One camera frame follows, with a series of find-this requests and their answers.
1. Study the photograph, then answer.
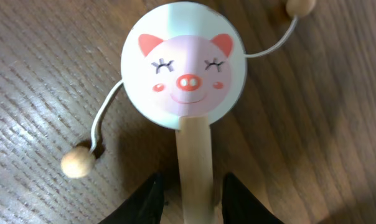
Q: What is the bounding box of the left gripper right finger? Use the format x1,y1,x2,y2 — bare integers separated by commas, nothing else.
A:
222,172,283,224

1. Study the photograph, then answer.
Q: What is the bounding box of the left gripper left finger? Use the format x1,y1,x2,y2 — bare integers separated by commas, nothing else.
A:
99,173,164,224

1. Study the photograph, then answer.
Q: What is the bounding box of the pig face rattle drum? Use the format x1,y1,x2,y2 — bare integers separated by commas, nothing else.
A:
60,0,317,224

